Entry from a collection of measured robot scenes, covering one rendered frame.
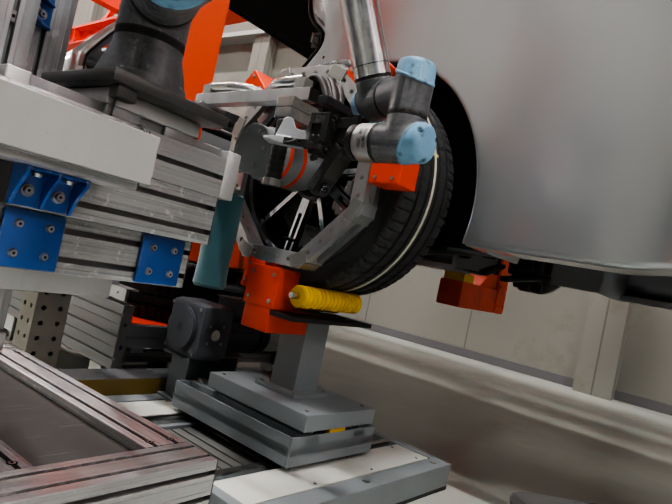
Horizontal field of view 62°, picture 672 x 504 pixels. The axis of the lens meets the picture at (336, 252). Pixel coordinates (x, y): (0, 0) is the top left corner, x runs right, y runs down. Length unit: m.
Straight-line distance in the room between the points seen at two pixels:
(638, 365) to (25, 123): 5.07
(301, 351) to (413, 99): 0.83
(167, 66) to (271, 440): 0.94
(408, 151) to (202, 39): 1.11
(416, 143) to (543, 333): 4.63
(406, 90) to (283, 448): 0.91
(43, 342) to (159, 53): 1.15
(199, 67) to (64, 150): 1.23
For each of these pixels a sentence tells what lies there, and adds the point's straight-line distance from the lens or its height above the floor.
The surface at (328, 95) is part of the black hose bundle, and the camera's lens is 1.31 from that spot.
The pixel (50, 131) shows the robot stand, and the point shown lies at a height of 0.69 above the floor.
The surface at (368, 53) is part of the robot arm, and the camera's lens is 1.17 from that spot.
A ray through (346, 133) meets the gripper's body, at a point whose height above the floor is 0.86.
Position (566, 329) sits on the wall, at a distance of 5.49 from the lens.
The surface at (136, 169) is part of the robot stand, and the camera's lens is 0.82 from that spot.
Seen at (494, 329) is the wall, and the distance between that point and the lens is 5.68.
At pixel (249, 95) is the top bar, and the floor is 0.97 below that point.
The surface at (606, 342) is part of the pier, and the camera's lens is 5.24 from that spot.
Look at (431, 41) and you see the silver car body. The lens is 1.92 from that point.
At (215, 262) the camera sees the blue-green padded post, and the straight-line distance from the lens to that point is 1.50.
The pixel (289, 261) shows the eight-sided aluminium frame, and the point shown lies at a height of 0.59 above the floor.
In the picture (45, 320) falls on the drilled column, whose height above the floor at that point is 0.27.
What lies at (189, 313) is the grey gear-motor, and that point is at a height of 0.37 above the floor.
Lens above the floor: 0.60
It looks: 2 degrees up
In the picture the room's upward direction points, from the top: 12 degrees clockwise
